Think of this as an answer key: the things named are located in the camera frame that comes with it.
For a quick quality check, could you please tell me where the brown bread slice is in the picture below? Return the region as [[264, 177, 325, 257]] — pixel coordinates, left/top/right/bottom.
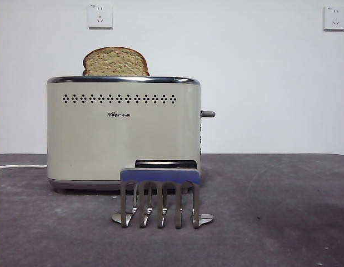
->
[[82, 46, 151, 76]]

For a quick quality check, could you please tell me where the steel toast rack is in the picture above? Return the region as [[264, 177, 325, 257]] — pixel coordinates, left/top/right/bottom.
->
[[111, 167, 215, 230]]

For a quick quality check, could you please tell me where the cream Bear toaster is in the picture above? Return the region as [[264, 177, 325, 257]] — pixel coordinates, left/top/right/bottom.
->
[[46, 75, 203, 192]]

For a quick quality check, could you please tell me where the white wall socket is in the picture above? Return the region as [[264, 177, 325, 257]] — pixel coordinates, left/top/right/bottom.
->
[[323, 5, 344, 32], [88, 3, 113, 29]]

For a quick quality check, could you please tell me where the white power cable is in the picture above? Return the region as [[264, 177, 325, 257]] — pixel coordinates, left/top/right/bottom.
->
[[0, 164, 48, 171]]

